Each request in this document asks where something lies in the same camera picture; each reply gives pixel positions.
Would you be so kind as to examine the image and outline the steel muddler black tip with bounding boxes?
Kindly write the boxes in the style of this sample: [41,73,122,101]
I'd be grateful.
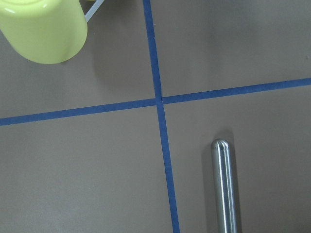
[211,139,238,233]

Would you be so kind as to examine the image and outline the white cup drying rack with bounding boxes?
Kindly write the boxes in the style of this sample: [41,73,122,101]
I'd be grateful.
[85,0,105,23]

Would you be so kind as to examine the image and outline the yellow-green cup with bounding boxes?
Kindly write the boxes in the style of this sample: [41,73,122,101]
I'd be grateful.
[0,0,87,64]

